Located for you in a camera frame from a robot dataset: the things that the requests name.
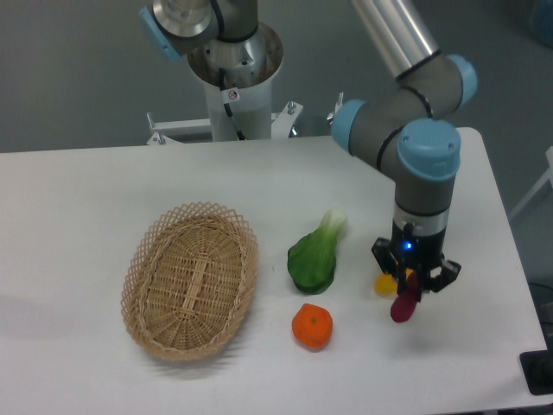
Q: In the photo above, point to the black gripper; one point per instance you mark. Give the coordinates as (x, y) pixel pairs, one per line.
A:
(421, 254)

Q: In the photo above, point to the purple sweet potato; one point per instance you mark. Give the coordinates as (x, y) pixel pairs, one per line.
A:
(404, 305)

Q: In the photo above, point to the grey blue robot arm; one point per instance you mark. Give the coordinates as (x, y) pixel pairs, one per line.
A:
(406, 137)

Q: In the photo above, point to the yellow mango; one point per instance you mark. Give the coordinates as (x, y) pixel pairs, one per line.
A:
(385, 285)

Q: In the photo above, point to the green bok choy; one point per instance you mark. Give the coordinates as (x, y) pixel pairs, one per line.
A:
(311, 261)

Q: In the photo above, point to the orange tangerine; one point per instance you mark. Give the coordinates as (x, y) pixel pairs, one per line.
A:
(312, 326)

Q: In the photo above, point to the black device at table edge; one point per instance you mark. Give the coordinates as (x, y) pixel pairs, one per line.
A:
(537, 369)

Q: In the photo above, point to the woven wicker basket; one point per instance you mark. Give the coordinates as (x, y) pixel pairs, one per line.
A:
(190, 283)

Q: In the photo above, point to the white frame at right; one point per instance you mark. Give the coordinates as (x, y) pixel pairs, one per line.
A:
(537, 193)

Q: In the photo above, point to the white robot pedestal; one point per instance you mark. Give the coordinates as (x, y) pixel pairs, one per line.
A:
(242, 104)

